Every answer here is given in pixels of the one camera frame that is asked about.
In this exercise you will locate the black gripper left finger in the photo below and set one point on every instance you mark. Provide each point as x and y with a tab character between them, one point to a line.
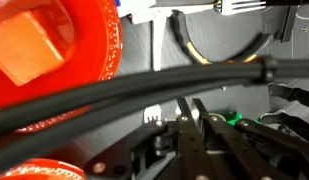
187	153

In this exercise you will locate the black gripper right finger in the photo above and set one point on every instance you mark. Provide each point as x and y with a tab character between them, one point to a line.
234	150

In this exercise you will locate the silver metal fork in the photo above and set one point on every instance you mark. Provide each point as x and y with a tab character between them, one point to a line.
158	50

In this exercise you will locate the red plastic bowl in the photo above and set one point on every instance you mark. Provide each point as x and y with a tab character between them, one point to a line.
40	170
90	40

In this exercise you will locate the green plastic toy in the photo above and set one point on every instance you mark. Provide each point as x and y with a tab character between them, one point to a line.
235	118

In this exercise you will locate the orange-red cube block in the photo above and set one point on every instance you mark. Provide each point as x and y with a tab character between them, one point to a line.
24	50

